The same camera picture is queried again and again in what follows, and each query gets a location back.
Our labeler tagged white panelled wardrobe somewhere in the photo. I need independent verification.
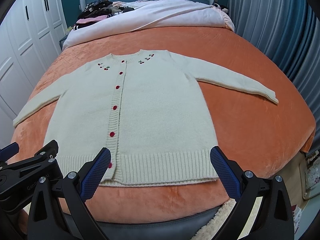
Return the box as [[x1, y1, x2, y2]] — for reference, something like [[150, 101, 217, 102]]
[[1, 0, 67, 147]]

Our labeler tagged cream knit cherry cardigan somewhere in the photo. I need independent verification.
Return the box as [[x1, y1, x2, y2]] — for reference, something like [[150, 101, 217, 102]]
[[13, 50, 278, 187]]

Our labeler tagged blue-grey pleated curtain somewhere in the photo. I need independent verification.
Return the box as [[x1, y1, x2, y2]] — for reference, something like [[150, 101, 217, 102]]
[[228, 0, 320, 120]]

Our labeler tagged pile of dark clothes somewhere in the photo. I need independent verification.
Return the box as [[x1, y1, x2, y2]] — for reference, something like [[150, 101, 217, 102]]
[[73, 0, 135, 30]]

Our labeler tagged cream fleece sleeve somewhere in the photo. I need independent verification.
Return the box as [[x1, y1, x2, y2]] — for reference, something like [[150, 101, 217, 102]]
[[191, 198, 236, 240]]

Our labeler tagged orange velvet bedspread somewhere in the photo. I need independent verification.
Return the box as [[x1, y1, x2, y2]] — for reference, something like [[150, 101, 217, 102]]
[[10, 26, 316, 224]]

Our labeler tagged white pink folded duvet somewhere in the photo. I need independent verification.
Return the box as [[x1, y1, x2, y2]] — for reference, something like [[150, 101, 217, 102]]
[[62, 0, 234, 50]]

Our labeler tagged floral storage box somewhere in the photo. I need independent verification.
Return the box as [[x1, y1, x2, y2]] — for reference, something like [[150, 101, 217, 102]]
[[299, 150, 319, 200]]

